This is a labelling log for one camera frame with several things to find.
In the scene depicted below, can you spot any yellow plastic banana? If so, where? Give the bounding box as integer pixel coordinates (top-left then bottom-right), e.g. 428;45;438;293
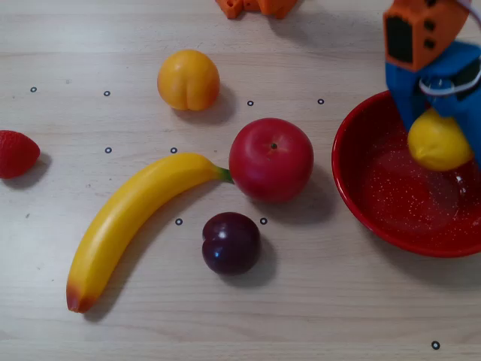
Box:
66;152;234;314

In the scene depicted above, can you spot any red plastic apple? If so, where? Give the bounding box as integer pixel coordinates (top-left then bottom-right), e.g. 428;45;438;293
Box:
228;117;315;204

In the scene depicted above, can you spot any red speckled bowl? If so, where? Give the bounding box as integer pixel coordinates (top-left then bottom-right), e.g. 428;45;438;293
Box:
331;89;481;259

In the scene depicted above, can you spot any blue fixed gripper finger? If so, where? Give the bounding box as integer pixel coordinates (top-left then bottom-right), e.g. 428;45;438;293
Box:
455;108;481;168

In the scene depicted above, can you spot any orange plastic peach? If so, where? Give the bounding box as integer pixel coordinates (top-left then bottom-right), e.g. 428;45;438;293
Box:
156;49;221;112

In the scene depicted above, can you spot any dark purple plastic plum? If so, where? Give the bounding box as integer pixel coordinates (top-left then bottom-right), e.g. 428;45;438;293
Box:
201;211;262;277

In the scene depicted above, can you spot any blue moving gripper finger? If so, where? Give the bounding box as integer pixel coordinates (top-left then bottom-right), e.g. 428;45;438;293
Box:
385;62;427;133

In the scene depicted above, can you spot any red plastic strawberry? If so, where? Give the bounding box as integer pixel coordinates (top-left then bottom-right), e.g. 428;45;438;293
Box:
0;129;41;180

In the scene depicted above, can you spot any yellow plastic lemon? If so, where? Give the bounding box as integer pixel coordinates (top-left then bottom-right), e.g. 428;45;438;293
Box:
407;108;475;172

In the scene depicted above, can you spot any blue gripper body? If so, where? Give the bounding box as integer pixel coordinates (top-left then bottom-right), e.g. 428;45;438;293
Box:
413;39;481;119

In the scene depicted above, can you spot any orange robot base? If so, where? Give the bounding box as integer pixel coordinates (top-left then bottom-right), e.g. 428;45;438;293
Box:
214;0;302;20

